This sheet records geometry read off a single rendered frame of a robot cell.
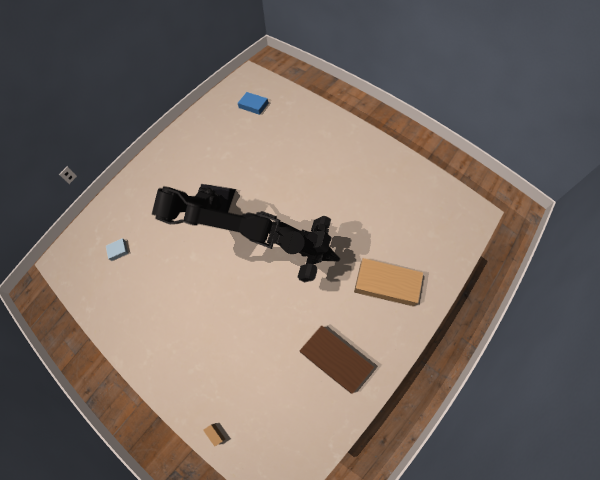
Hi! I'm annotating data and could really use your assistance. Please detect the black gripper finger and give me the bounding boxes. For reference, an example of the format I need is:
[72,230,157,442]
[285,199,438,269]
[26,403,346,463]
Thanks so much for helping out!
[325,246,340,259]
[313,252,340,264]

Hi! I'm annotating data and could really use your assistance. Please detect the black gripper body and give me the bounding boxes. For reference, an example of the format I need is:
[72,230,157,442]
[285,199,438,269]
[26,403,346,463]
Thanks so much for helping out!
[297,216,331,282]

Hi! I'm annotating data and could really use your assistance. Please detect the blue rectangular block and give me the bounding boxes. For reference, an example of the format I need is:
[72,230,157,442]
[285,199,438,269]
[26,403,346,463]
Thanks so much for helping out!
[238,92,268,115]

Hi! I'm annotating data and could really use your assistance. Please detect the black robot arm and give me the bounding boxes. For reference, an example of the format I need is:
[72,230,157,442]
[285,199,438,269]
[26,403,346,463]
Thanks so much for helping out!
[152,186,331,256]

